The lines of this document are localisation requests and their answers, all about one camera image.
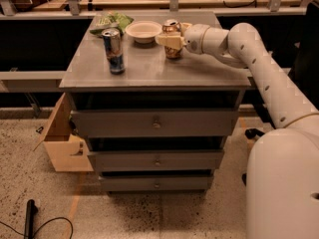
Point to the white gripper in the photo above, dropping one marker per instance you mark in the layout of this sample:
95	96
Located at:
192	39

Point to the orange soda can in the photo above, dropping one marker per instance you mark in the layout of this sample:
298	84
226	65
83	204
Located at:
172	30

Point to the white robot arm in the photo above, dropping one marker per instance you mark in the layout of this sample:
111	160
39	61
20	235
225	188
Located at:
282	181

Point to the blue silver energy drink can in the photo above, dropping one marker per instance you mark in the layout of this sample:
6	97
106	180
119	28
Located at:
114	52

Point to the white paper bowl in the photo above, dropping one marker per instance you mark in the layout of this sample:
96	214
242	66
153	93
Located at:
143	32

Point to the green chip bag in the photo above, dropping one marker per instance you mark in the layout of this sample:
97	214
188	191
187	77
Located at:
111	20

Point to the grey drawer cabinet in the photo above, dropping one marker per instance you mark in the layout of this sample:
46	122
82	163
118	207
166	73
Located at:
151	81

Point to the black office chair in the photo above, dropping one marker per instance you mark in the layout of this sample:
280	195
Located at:
250	134

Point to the top grey drawer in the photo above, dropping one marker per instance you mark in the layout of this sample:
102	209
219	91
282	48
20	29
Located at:
156	123

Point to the grey drawer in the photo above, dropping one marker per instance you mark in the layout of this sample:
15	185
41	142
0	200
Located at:
103	161
156	123
156	183

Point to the middle grey drawer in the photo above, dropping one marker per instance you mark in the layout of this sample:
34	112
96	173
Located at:
103	161

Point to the bottom grey drawer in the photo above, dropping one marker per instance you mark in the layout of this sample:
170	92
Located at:
156	183

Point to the black cylinder tool on floor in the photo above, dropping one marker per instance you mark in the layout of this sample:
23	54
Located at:
31	211

